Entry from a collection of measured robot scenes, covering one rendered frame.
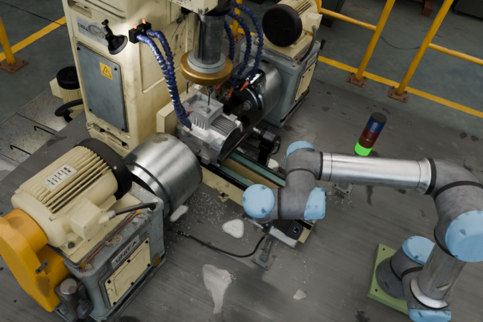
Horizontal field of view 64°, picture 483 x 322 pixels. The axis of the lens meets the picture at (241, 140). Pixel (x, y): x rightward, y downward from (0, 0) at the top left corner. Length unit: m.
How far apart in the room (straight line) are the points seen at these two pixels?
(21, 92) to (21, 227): 2.56
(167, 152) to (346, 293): 0.81
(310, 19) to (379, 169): 0.96
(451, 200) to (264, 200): 0.44
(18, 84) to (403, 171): 3.06
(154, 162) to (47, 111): 1.45
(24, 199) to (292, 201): 0.60
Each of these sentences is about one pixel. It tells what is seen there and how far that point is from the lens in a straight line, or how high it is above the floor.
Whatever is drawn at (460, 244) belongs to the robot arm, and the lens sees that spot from 1.02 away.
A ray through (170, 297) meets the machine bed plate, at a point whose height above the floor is 0.80.
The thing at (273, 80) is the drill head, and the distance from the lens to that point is 1.68.
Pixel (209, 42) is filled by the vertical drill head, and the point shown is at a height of 1.44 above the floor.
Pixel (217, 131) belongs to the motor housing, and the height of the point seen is 1.09.
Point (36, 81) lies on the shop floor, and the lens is 3.56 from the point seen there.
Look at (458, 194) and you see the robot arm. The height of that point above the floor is 1.45.
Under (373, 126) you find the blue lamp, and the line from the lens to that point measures 1.52.
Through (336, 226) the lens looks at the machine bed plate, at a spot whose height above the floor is 0.80.
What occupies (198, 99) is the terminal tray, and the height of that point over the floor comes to 1.12.
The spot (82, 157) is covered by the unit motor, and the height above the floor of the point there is 1.35.
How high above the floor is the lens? 2.12
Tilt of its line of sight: 45 degrees down
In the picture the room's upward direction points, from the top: 11 degrees clockwise
